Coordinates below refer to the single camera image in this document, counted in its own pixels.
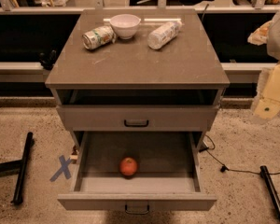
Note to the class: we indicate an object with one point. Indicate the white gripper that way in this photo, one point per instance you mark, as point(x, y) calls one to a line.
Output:
point(267, 102)

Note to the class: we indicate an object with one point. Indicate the red apple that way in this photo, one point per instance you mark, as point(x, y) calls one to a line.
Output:
point(128, 166)

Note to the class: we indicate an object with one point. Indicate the open grey lower drawer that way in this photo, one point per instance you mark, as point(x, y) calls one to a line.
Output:
point(167, 177)

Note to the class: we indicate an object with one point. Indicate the grey drawer cabinet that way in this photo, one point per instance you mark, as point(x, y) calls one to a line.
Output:
point(185, 72)

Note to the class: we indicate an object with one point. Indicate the closed grey upper drawer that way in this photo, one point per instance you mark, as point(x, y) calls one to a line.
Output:
point(127, 118)

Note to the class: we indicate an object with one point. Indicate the black stand right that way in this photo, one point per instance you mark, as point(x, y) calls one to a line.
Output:
point(264, 173)

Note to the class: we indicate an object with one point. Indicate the black stand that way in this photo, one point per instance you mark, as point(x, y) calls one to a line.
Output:
point(19, 167)
point(264, 173)

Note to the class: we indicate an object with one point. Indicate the white plastic bottle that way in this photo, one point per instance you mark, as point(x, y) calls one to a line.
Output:
point(164, 34)

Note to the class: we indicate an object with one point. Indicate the white ceramic bowl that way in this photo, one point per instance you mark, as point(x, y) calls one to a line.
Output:
point(125, 26)

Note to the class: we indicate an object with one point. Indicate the crushed green white can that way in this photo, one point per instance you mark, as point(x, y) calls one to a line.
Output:
point(98, 37)

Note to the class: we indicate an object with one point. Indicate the blue tape cross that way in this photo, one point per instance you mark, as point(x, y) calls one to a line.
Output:
point(64, 169)

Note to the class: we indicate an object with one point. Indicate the black stand left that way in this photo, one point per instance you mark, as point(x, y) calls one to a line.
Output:
point(19, 167)

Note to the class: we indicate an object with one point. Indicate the black clamp on rail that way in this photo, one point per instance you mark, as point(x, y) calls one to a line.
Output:
point(48, 60)

